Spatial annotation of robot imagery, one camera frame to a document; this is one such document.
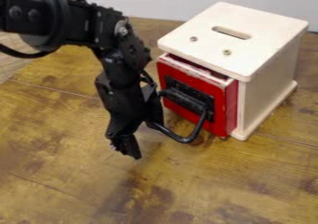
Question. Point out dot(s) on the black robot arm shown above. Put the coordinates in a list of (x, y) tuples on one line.
[(54, 23)]

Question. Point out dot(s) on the white wooden box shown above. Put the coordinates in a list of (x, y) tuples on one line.
[(249, 45)]

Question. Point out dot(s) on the black metal drawer handle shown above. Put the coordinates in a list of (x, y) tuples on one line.
[(194, 102)]

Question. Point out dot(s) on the red drawer front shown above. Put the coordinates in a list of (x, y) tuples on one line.
[(207, 86)]

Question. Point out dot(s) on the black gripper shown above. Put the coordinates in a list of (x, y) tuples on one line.
[(133, 103)]

